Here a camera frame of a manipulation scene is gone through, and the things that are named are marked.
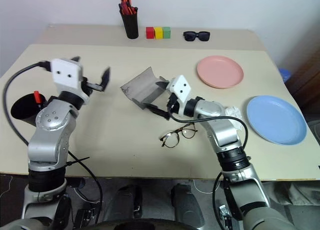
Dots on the pink plate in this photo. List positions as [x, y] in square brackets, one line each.
[219, 71]

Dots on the dark rounded robot torso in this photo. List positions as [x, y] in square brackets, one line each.
[135, 225]

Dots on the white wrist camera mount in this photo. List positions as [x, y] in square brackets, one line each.
[66, 72]
[180, 88]

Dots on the grey glasses case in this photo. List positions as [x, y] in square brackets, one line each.
[143, 86]

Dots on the black zip tie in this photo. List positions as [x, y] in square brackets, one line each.
[80, 161]

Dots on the brown wooden furniture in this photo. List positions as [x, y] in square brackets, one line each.
[305, 80]

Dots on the tall black pen cup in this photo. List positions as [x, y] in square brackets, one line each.
[130, 25]

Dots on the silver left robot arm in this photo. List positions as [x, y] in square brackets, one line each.
[47, 137]

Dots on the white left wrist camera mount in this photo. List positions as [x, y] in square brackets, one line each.
[66, 72]

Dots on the red cube block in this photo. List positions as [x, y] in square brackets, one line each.
[150, 33]

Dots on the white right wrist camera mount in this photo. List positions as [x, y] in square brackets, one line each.
[180, 88]

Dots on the red capped black marker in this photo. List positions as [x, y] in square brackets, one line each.
[37, 97]

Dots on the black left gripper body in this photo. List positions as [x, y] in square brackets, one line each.
[86, 86]

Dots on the dark rounded robot foot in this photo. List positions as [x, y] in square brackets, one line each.
[131, 201]
[187, 202]

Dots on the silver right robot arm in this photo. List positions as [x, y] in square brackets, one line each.
[225, 137]

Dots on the blue plate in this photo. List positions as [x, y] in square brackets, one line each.
[275, 119]

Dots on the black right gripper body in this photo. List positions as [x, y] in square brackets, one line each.
[173, 105]

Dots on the wide black cup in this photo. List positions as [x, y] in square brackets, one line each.
[23, 109]

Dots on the green cube block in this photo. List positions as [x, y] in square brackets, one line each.
[166, 32]

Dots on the tortoiseshell eyeglasses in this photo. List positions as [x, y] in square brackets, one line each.
[175, 137]

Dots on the black sunglasses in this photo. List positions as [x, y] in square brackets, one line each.
[196, 36]

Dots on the white crumpled tissue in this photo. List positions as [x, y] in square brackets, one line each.
[233, 115]

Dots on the yellow cube block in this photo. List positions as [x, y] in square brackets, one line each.
[158, 33]

